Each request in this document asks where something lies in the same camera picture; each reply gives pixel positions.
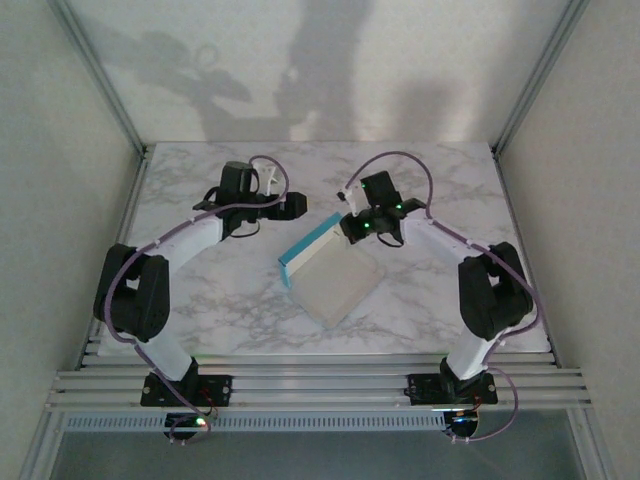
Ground white teal paper box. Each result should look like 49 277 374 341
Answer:
277 212 386 331

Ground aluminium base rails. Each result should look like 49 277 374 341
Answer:
44 349 594 412

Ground black controller board green light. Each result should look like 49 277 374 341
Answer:
444 409 481 444
164 412 211 446

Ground thin black left gripper cable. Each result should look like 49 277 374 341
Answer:
227 222 262 240

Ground aluminium side rail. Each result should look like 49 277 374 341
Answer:
74 147 154 371
492 147 564 369

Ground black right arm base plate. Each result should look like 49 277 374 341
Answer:
407 372 500 406

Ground aluminium frame post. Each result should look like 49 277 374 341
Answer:
490 0 592 159
45 0 151 160

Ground grey slotted cable duct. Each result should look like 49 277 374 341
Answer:
63 410 447 434

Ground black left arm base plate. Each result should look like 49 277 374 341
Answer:
140 373 235 407

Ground aluminium frame leg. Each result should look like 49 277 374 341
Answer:
567 407 619 480
19 407 69 480

